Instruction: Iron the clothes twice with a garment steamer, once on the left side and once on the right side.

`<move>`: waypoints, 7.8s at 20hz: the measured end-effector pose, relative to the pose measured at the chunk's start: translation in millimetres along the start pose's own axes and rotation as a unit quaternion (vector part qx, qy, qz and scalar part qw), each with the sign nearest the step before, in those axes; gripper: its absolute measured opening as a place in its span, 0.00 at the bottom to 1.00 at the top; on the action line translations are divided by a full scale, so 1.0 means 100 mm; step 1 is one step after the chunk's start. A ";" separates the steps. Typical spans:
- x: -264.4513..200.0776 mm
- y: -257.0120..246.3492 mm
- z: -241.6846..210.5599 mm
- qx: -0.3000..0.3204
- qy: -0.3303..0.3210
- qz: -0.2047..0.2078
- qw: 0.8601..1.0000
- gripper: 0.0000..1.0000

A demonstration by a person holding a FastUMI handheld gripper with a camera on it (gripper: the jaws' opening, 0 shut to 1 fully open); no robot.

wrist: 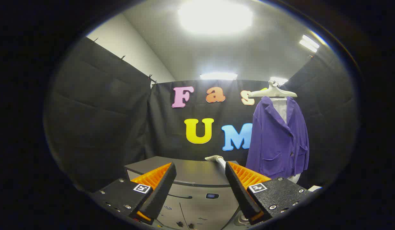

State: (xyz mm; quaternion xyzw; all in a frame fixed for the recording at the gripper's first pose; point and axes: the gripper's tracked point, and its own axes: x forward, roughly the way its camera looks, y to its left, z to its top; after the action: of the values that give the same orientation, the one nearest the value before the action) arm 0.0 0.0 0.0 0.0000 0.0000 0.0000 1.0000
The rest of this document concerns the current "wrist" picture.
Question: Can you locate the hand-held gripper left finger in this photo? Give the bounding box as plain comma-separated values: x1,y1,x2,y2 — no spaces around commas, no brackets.
90,162,177,226

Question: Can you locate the purple jacket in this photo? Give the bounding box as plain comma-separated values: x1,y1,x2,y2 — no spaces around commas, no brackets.
245,96,310,179

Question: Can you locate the grey cabinet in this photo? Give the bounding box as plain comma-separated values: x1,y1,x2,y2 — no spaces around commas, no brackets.
124,156,246,230

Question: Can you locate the cream plastic clothes hanger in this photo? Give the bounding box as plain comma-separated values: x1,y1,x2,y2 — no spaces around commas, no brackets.
248,80,297,98

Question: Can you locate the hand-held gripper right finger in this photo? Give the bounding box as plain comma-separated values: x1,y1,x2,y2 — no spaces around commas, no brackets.
225,161,313,224

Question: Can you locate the black backdrop cloth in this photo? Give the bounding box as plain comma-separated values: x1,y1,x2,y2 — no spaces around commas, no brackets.
44,37,358,192

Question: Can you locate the white shirt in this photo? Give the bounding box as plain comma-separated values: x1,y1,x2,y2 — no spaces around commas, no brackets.
270,97,302,184

